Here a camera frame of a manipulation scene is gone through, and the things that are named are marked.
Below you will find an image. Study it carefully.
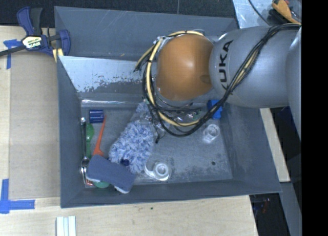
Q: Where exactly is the blue white fluffy duster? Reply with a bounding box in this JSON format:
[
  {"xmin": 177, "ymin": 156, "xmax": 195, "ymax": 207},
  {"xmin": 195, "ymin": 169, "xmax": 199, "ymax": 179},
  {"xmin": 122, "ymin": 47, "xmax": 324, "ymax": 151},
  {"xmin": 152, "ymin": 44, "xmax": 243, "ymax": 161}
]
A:
[{"xmin": 108, "ymin": 101, "xmax": 159, "ymax": 175}]

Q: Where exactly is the grey metal bin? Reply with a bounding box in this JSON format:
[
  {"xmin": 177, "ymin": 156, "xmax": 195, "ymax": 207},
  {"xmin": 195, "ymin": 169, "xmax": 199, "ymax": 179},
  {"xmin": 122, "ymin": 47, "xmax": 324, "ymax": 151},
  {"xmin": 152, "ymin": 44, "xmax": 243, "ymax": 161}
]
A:
[{"xmin": 54, "ymin": 6, "xmax": 283, "ymax": 209}]

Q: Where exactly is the blue plastic block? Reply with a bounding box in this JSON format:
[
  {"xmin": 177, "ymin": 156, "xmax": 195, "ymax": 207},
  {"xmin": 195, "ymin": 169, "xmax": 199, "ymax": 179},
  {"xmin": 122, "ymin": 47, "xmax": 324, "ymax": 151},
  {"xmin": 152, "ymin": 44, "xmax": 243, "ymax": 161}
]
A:
[{"xmin": 207, "ymin": 99, "xmax": 224, "ymax": 120}]

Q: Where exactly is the dark blue small cylinder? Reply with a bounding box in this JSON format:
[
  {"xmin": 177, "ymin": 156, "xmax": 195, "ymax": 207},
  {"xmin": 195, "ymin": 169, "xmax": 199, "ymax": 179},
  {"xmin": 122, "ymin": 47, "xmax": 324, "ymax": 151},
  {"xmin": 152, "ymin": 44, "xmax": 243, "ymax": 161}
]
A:
[{"xmin": 89, "ymin": 109, "xmax": 105, "ymax": 124}]

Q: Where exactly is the clear tape dispenser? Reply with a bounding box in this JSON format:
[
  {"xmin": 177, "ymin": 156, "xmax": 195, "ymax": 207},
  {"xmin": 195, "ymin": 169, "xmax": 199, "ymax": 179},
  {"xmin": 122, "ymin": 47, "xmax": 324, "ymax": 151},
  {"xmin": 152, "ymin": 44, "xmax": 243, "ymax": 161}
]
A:
[{"xmin": 143, "ymin": 156, "xmax": 172, "ymax": 182}]

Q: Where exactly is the clear glass cup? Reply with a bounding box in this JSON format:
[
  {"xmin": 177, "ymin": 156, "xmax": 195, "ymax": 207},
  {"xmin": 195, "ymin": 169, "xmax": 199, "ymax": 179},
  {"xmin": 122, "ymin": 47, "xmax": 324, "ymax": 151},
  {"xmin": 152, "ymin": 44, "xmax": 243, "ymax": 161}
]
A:
[{"xmin": 202, "ymin": 123, "xmax": 221, "ymax": 144}]

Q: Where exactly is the green round lid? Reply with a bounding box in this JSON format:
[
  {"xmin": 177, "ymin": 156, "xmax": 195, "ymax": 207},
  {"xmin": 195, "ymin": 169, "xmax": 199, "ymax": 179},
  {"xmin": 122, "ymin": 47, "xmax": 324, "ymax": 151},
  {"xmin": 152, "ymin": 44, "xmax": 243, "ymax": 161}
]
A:
[{"xmin": 93, "ymin": 180, "xmax": 111, "ymax": 189}]

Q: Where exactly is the green plastic spoon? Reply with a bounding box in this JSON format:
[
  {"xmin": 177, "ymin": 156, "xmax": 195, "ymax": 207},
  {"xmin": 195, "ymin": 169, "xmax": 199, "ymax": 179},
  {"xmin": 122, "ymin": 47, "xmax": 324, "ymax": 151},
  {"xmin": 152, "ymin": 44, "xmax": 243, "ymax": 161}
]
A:
[{"xmin": 85, "ymin": 122, "xmax": 95, "ymax": 159}]

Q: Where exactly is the metal spoon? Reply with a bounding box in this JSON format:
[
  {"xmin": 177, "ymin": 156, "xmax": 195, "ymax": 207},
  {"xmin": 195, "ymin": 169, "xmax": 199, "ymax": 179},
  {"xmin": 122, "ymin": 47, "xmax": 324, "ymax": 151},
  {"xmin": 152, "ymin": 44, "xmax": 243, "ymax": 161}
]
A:
[{"xmin": 79, "ymin": 117, "xmax": 91, "ymax": 182}]

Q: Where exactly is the pale wood flat board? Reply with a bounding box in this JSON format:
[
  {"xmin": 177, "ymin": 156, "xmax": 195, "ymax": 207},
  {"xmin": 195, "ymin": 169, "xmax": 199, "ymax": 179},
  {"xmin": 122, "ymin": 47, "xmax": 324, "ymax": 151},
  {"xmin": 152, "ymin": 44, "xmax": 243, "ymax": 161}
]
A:
[{"xmin": 8, "ymin": 50, "xmax": 62, "ymax": 200}]

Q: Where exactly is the blue sponge with white base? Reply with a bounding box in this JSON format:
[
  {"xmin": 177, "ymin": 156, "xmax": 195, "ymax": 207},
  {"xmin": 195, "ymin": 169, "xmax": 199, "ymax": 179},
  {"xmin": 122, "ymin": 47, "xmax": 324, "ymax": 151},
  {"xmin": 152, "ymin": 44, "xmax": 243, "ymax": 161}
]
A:
[{"xmin": 85, "ymin": 154, "xmax": 137, "ymax": 195}]

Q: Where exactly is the orange plastic pick tool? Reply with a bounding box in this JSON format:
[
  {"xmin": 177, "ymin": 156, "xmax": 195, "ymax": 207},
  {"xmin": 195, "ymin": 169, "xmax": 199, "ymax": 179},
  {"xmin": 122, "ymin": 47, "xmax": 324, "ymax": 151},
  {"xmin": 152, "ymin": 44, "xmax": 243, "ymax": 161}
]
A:
[{"xmin": 92, "ymin": 115, "xmax": 108, "ymax": 158}]

